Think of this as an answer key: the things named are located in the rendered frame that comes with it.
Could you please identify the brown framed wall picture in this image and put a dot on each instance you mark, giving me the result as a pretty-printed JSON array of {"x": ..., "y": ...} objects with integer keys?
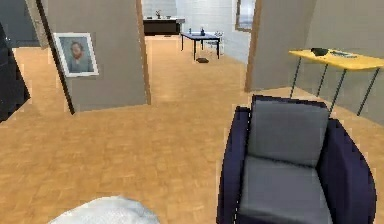
[{"x": 245, "y": 15}]

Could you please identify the black bowl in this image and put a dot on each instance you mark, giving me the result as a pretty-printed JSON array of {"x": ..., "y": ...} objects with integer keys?
[{"x": 319, "y": 51}]

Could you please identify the small house plant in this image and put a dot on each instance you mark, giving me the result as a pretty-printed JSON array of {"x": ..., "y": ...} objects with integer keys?
[{"x": 158, "y": 14}]

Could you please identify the yellow side table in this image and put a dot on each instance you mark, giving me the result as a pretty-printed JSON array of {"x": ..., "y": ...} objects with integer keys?
[{"x": 346, "y": 61}]

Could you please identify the dark kitchen counter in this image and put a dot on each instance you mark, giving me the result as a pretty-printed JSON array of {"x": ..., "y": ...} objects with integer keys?
[{"x": 161, "y": 26}]

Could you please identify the dark bottle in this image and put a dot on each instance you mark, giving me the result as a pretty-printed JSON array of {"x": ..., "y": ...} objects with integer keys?
[{"x": 202, "y": 31}]

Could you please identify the small dark floor object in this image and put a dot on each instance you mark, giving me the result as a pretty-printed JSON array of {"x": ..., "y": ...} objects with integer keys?
[{"x": 202, "y": 60}]

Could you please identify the dark blue dining table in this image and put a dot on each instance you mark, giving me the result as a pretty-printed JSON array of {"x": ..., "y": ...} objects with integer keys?
[{"x": 200, "y": 36}]

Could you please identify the white chair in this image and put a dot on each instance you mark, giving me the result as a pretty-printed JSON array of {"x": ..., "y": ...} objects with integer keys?
[{"x": 216, "y": 40}]

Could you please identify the white framed portrait picture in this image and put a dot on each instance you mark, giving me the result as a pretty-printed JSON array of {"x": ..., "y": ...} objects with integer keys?
[{"x": 76, "y": 55}]

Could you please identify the navy armchair with grey cushions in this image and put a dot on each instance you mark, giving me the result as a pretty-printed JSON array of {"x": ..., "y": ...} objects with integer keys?
[{"x": 283, "y": 160}]

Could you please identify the black cabinet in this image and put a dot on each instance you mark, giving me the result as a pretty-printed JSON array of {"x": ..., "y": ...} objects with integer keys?
[{"x": 10, "y": 80}]

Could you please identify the white cushion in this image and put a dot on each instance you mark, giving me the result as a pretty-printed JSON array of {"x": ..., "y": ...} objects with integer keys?
[{"x": 106, "y": 211}]

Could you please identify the grey flat remote control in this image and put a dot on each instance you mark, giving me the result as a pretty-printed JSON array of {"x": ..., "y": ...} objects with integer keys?
[{"x": 343, "y": 54}]

